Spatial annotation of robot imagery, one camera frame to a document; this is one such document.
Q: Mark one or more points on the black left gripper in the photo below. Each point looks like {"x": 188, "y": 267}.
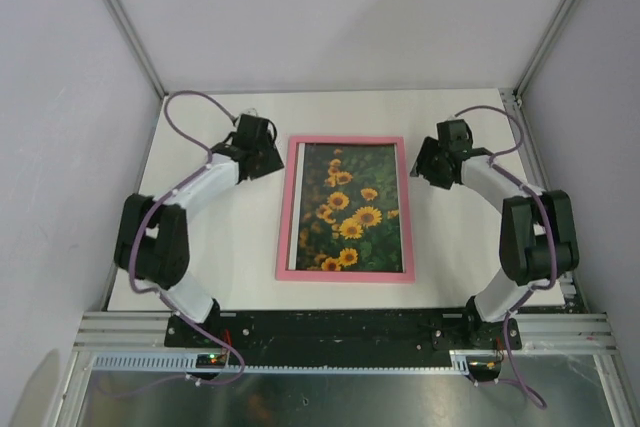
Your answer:
{"x": 274, "y": 161}

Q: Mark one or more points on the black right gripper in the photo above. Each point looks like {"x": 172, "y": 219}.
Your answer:
{"x": 422, "y": 165}

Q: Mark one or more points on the sunflower photo print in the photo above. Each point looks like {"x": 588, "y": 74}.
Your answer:
{"x": 346, "y": 209}

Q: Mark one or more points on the pink wooden picture frame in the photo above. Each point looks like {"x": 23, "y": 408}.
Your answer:
{"x": 284, "y": 242}

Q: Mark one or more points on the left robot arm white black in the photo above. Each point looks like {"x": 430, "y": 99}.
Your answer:
{"x": 153, "y": 239}

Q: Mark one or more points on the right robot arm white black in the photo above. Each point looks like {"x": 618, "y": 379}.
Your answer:
{"x": 537, "y": 242}

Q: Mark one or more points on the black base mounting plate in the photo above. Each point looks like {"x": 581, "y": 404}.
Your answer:
{"x": 350, "y": 338}

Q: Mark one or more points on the aluminium front right rail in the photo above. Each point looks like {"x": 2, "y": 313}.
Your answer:
{"x": 566, "y": 334}

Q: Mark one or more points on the right aluminium corner post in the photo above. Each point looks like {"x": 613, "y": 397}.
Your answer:
{"x": 553, "y": 30}

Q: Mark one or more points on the aluminium corner post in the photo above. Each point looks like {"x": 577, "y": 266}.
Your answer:
{"x": 553, "y": 30}
{"x": 135, "y": 45}

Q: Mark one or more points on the left aluminium corner post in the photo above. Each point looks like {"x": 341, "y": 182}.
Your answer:
{"x": 135, "y": 45}

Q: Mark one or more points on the grey slotted cable duct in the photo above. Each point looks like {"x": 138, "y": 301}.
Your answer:
{"x": 207, "y": 363}

